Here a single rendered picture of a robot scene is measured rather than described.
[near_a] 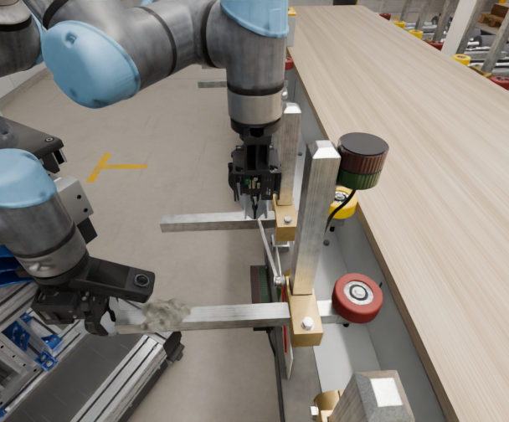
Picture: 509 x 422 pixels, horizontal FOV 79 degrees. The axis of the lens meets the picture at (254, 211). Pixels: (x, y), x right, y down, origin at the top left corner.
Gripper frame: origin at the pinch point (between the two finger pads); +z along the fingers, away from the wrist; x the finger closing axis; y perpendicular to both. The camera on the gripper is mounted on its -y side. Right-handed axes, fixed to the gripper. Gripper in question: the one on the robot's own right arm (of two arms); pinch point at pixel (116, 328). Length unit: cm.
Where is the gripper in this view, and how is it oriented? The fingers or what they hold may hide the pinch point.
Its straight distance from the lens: 64.6
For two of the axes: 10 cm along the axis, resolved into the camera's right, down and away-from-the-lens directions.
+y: -10.0, 0.3, -0.4
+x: 0.5, 6.7, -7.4
